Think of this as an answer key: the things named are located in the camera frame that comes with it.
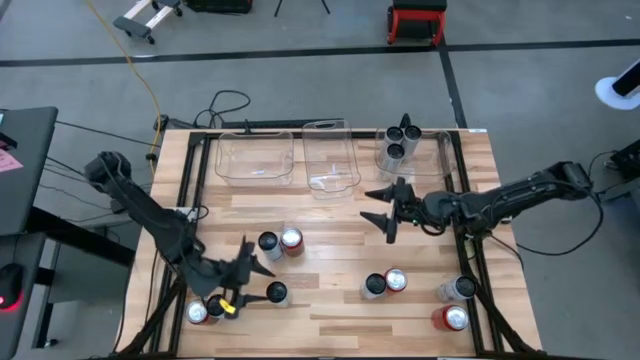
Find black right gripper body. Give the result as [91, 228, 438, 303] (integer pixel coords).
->
[387, 176, 432, 245]

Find thin black cable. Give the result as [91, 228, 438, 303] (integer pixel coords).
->
[53, 119, 162, 149]

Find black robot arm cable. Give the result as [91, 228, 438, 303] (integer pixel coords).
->
[487, 149, 606, 257]

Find pink paper note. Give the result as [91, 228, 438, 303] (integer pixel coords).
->
[0, 148, 24, 174]

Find wide clear plastic bin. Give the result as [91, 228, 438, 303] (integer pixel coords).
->
[373, 127, 459, 182]
[213, 129, 296, 189]

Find black looped cable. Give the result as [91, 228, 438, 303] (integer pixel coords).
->
[192, 89, 252, 129]

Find red Darth Vader soda can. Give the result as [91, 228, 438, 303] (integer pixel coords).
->
[431, 304, 471, 333]
[185, 299, 216, 326]
[383, 268, 409, 295]
[280, 227, 306, 259]

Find narrow clear plastic bin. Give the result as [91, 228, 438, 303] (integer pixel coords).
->
[301, 118, 362, 201]

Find black power brick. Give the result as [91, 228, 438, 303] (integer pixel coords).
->
[158, 114, 199, 132]

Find dark desk shelf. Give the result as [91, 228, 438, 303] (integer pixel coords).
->
[0, 232, 50, 360]

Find black desk leg frame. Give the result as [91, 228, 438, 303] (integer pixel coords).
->
[24, 204, 137, 351]

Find black tripod legs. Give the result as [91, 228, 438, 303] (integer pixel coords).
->
[273, 0, 332, 17]

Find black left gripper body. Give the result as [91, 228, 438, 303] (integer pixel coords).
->
[199, 236, 257, 322]

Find black case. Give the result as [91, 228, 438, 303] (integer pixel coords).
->
[185, 0, 254, 15]

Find yellow extension cable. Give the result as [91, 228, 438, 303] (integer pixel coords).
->
[85, 0, 164, 176]

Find black computer mouse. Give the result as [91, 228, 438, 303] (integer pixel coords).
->
[0, 262, 26, 312]

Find black aluminium extrusion frame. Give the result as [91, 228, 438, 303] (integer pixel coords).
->
[119, 127, 546, 360]

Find wheeled wooden dolly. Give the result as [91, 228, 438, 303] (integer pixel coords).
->
[112, 0, 184, 45]

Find black equipment box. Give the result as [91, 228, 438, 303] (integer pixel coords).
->
[597, 138, 640, 204]

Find white round stand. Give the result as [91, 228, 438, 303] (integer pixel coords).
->
[594, 58, 640, 112]

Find red and black stool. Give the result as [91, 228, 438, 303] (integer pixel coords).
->
[386, 0, 449, 48]

